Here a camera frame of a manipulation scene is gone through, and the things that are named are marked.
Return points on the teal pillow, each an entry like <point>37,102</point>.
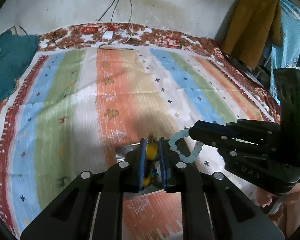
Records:
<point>7,65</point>

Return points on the blue printed hanging cloth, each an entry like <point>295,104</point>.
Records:
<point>291,37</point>

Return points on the person's right forearm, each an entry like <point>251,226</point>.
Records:
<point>298,210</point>

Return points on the mustard hanging garment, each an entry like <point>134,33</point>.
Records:
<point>250,27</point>

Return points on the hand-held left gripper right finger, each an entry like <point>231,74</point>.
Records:
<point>162,162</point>

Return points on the person's right hand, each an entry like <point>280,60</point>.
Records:
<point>265,197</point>

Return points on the white power adapter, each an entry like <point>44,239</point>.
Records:
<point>108,35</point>

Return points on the metal tray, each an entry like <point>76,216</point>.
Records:
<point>122,152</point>

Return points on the striped patterned blanket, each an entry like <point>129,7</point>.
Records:
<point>65,130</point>

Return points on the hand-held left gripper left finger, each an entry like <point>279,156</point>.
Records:
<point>142,160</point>

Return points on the brown floral bedsheet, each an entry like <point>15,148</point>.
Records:
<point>165,38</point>

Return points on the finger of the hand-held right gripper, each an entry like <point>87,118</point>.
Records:
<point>252,148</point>
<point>210,131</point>

